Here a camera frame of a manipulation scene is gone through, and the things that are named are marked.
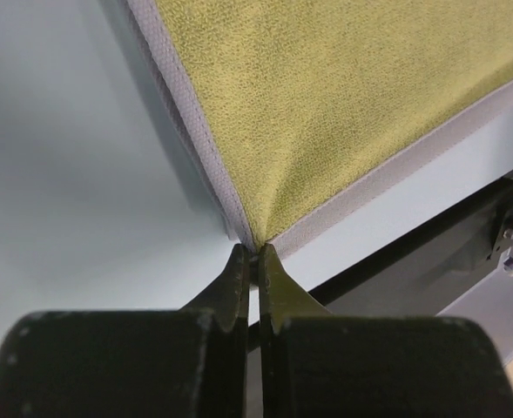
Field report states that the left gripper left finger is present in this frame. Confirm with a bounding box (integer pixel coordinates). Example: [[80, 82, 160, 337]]
[[181, 244, 250, 417]]

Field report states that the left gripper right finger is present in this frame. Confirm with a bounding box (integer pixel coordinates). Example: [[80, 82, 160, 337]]
[[258, 244, 331, 417]]

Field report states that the grey towel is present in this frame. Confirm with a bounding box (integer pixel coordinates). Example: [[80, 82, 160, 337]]
[[126, 1, 513, 256]]

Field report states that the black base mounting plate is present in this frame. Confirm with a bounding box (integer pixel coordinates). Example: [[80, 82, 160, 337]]
[[246, 173, 513, 354]]

